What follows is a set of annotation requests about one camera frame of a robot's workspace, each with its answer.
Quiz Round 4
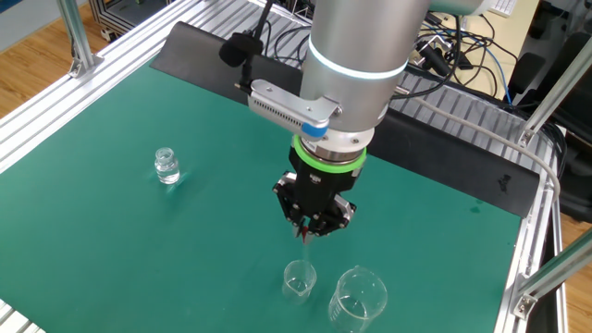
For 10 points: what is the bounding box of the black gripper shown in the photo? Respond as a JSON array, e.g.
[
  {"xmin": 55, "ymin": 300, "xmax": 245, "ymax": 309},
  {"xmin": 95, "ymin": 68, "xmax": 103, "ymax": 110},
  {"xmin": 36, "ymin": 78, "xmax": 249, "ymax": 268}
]
[{"xmin": 272, "ymin": 147, "xmax": 366, "ymax": 244}]

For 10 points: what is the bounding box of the glass dropper red bulb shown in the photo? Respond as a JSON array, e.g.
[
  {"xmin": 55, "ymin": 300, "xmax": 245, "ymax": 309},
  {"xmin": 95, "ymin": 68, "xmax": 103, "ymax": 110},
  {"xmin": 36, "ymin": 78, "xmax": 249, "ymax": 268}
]
[{"xmin": 300, "ymin": 226, "xmax": 312, "ymax": 267}]

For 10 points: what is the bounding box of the small glass beaker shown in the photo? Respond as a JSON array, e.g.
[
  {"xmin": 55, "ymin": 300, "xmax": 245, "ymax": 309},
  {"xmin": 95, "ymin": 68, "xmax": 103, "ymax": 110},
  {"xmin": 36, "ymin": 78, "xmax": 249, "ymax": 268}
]
[{"xmin": 281, "ymin": 259, "xmax": 318, "ymax": 304}]

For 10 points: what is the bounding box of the large glass beaker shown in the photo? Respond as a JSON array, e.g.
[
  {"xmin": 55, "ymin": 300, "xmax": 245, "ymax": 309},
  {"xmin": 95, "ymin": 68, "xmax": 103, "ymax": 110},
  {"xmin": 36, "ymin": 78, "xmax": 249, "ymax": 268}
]
[{"xmin": 327, "ymin": 265, "xmax": 389, "ymax": 333}]

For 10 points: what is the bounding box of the small clear glass bottle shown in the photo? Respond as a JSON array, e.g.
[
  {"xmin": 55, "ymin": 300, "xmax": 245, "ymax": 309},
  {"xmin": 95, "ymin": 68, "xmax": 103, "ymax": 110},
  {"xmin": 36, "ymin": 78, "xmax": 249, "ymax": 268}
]
[{"xmin": 154, "ymin": 146, "xmax": 181, "ymax": 186}]

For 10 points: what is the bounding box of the green table mat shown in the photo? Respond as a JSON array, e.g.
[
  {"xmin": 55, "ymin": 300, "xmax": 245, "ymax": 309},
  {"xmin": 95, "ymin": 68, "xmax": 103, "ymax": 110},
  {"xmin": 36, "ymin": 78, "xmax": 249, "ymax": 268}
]
[{"xmin": 0, "ymin": 59, "xmax": 524, "ymax": 333}]

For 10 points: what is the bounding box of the black office chair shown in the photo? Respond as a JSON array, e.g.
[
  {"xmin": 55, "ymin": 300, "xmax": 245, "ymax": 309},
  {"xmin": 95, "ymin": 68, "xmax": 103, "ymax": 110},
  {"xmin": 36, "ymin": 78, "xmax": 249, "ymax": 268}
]
[{"xmin": 508, "ymin": 27, "xmax": 592, "ymax": 223}]

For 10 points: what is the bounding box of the white keyboard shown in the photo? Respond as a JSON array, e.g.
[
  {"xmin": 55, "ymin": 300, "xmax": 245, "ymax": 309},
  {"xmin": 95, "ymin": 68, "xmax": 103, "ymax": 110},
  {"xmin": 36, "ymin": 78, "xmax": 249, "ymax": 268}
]
[{"xmin": 487, "ymin": 0, "xmax": 518, "ymax": 18}]

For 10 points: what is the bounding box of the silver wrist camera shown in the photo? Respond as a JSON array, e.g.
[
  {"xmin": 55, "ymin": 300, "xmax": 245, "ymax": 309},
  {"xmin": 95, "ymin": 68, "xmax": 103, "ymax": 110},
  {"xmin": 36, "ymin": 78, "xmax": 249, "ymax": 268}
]
[{"xmin": 235, "ymin": 78, "xmax": 343, "ymax": 140}]

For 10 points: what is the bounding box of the black camera cable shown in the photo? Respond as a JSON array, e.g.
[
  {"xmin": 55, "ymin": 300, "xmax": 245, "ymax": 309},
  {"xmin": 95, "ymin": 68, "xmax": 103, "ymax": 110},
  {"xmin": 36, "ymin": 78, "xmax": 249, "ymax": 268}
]
[{"xmin": 217, "ymin": 0, "xmax": 277, "ymax": 92}]

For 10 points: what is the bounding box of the grey cable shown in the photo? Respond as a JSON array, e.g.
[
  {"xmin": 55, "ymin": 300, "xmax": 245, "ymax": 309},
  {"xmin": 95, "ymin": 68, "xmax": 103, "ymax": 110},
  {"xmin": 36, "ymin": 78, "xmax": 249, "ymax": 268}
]
[{"xmin": 392, "ymin": 85, "xmax": 561, "ymax": 204}]

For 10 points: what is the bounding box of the blue cable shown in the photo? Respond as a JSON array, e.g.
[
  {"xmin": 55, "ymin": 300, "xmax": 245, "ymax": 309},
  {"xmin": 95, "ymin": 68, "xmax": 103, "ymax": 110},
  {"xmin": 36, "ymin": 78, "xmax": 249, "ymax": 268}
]
[{"xmin": 480, "ymin": 41, "xmax": 514, "ymax": 105}]

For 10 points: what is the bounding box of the aluminium frame post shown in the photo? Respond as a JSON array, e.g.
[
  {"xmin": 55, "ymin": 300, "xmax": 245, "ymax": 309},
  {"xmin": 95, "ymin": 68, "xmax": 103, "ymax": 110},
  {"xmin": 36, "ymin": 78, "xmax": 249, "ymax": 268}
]
[
  {"xmin": 55, "ymin": 0, "xmax": 105, "ymax": 79},
  {"xmin": 511, "ymin": 240, "xmax": 592, "ymax": 320},
  {"xmin": 516, "ymin": 35, "xmax": 592, "ymax": 148}
]

